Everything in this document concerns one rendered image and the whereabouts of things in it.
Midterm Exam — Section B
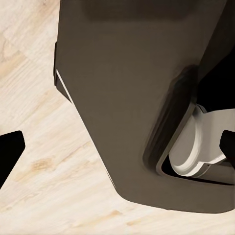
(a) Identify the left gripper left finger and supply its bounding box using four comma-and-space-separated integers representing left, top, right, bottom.
0, 130, 25, 189

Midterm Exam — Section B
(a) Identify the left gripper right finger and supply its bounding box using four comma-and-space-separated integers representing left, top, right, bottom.
219, 130, 235, 170

